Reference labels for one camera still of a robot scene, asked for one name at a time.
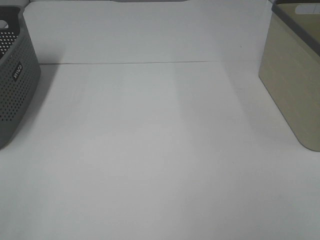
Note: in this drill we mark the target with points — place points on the beige basket with grey rim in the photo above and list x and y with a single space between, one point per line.
290 67

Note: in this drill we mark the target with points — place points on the grey perforated plastic basket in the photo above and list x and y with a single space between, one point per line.
20 71

